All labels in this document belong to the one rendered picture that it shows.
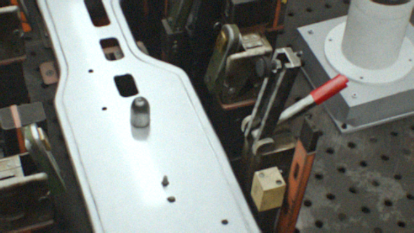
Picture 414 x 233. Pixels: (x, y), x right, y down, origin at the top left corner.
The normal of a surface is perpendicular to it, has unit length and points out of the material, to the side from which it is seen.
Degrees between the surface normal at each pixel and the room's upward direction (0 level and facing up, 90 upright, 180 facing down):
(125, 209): 0
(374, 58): 90
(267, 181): 0
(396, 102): 90
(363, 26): 91
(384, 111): 90
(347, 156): 0
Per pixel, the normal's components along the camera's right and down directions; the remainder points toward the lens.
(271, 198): 0.34, 0.73
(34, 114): 0.07, -0.65
